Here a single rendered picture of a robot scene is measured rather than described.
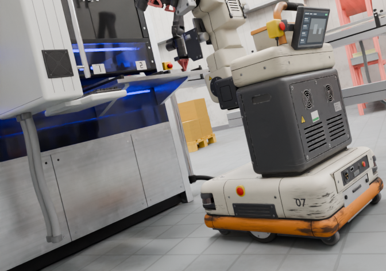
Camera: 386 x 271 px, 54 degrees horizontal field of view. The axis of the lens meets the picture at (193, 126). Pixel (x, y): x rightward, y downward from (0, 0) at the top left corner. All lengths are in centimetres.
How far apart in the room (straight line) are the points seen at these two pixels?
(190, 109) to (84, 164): 440
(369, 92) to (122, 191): 172
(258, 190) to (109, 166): 104
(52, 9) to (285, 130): 108
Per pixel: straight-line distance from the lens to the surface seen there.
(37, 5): 170
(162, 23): 1054
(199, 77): 316
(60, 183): 219
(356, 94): 277
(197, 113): 648
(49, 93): 160
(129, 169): 243
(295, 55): 164
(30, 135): 188
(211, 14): 196
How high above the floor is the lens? 63
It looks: 2 degrees down
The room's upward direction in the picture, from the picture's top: 13 degrees counter-clockwise
